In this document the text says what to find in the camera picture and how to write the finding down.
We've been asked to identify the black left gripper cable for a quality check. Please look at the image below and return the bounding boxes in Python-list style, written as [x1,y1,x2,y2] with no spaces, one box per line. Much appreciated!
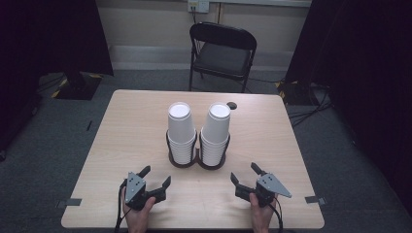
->
[114,179,132,233]

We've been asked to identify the person's left hand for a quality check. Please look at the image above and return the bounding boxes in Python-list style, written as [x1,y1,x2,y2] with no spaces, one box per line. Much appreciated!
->
[121,189,157,233]

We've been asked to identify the stack of white paper cups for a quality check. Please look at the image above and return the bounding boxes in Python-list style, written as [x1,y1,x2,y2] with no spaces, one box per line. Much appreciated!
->
[199,102,232,167]
[166,101,198,166]

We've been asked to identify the black double cup holder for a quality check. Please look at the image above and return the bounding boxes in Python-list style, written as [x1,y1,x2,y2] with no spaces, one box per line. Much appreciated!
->
[165,129,231,171]

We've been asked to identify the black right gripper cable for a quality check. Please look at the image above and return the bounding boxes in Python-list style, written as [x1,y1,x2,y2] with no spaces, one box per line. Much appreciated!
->
[267,193,285,233]

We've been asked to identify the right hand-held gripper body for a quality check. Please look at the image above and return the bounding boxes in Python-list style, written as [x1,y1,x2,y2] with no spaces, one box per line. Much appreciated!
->
[255,173,292,209]

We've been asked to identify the white wall socket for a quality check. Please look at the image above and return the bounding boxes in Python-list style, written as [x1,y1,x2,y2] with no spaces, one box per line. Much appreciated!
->
[187,0,211,15]

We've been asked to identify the black stand base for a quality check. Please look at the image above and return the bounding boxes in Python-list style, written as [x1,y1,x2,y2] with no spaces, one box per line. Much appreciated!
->
[51,71,105,101]
[275,80,325,107]

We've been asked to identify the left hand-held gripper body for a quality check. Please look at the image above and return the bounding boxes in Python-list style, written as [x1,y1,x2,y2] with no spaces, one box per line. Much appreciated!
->
[123,171,159,212]

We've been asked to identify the person's right hand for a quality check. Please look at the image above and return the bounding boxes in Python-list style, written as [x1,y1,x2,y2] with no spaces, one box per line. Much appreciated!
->
[249,192,278,233]

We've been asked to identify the dark curtain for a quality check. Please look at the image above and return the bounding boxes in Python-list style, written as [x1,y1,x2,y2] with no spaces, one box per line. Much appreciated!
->
[0,0,115,161]
[284,0,412,215]

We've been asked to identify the grey floor tape strip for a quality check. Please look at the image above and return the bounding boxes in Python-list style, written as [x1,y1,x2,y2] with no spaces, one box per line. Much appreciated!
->
[304,195,327,207]
[55,197,83,209]

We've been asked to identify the black folding chair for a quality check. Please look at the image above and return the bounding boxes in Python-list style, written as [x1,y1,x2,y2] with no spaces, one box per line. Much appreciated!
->
[189,21,258,94]

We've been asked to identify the black floor cables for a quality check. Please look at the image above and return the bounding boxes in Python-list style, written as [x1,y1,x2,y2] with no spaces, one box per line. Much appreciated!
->
[287,82,334,128]

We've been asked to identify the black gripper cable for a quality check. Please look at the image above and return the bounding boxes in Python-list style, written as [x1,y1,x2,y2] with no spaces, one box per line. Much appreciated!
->
[114,179,132,233]
[267,193,285,233]

